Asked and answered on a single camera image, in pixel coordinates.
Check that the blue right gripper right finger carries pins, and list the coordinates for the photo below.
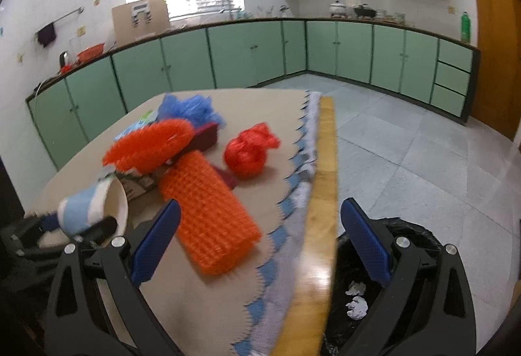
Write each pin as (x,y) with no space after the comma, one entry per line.
(373,255)

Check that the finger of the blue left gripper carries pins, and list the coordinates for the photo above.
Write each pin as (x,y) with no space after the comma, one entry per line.
(49,222)
(98,233)

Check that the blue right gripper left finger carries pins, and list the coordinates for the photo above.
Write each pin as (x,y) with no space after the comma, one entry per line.
(154,237)

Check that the blue white paper cup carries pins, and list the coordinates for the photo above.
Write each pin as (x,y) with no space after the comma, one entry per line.
(103,199)

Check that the white paper ball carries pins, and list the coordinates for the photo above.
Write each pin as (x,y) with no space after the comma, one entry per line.
(357,308)

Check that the orange mesh tube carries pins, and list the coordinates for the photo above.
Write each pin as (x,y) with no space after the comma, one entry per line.
(215,230)

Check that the orange foam net sleeve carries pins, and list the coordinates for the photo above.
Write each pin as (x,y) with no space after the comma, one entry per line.
(146,149)

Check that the red plastic bag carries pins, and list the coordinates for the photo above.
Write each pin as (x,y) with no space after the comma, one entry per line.
(247,153)

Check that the black trash bin with liner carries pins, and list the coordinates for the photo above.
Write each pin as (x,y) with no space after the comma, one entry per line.
(340,328)

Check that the green lower kitchen cabinets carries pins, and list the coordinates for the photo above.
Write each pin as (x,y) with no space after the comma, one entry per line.
(429,70)

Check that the crumpled white paper piece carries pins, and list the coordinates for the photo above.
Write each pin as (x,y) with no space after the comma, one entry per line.
(356,289)

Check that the wooden table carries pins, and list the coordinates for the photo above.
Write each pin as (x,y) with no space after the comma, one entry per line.
(308,312)

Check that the maroon scouring pad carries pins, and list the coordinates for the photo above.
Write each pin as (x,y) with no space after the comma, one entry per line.
(204,138)

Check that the light blue snack wrapper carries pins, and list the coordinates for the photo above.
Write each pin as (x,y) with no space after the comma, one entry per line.
(148,118)

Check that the blue mesh bath sponge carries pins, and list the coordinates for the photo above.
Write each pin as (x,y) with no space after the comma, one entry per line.
(197,110)

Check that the beige tablecloth with blue trim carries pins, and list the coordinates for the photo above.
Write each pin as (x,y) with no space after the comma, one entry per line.
(94,308)

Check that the electric kettle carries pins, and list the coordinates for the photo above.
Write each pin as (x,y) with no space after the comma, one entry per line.
(64,61)

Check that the orange basin on counter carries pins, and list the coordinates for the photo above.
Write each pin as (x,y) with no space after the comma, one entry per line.
(90,53)

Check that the wooden door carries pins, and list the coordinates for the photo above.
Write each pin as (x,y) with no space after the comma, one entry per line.
(497,96)

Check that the cardboard box on counter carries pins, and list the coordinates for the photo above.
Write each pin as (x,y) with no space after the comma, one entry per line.
(139,20)

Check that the black wok on stove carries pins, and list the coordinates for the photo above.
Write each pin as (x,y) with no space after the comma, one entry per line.
(363,11)

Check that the white pot on stove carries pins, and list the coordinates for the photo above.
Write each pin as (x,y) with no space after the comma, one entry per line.
(338,10)

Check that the green bottle on counter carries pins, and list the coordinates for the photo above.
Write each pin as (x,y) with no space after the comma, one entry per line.
(465,28)

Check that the dark towel on rail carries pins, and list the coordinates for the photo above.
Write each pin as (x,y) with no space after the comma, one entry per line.
(46,35)

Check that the wall towel rail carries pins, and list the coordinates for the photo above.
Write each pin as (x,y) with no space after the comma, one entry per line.
(77,11)

